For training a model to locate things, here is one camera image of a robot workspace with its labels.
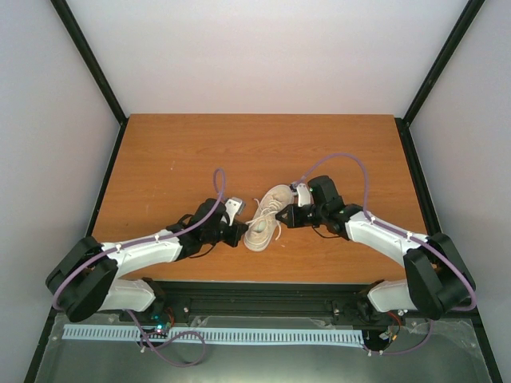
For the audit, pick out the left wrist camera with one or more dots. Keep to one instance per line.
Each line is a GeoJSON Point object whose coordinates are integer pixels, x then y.
{"type": "Point", "coordinates": [234, 206]}

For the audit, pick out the black frame rail right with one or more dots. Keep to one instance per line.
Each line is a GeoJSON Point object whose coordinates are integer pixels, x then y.
{"type": "Point", "coordinates": [456, 35]}

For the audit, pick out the light blue cable duct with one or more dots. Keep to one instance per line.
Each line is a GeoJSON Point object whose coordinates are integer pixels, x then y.
{"type": "Point", "coordinates": [224, 336]}

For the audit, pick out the black frame rail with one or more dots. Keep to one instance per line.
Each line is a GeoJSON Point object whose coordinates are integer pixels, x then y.
{"type": "Point", "coordinates": [456, 35]}
{"type": "Point", "coordinates": [79, 40]}

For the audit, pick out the black frame rail left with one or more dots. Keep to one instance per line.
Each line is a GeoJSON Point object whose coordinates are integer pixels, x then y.
{"type": "Point", "coordinates": [79, 40]}

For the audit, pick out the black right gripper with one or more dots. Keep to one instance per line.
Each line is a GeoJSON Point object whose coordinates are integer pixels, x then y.
{"type": "Point", "coordinates": [294, 221]}

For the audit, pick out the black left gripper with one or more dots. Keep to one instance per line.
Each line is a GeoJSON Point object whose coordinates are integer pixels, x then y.
{"type": "Point", "coordinates": [239, 230]}

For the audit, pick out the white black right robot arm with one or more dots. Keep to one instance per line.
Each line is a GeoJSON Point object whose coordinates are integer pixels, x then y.
{"type": "Point", "coordinates": [437, 279]}

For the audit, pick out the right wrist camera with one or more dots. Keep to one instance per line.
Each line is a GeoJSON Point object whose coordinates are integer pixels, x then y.
{"type": "Point", "coordinates": [302, 194]}

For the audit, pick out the white canvas sneaker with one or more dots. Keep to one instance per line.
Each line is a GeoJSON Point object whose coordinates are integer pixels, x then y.
{"type": "Point", "coordinates": [283, 193]}

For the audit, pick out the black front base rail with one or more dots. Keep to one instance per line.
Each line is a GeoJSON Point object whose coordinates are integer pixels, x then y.
{"type": "Point", "coordinates": [345, 304]}

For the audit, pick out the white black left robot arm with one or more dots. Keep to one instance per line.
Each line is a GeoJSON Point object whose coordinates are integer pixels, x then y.
{"type": "Point", "coordinates": [92, 276]}

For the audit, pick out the white shoelace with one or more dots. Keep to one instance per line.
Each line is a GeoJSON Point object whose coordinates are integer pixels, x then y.
{"type": "Point", "coordinates": [262, 226]}

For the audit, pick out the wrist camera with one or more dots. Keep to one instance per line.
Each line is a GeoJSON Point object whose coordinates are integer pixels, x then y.
{"type": "Point", "coordinates": [302, 194]}
{"type": "Point", "coordinates": [234, 206]}

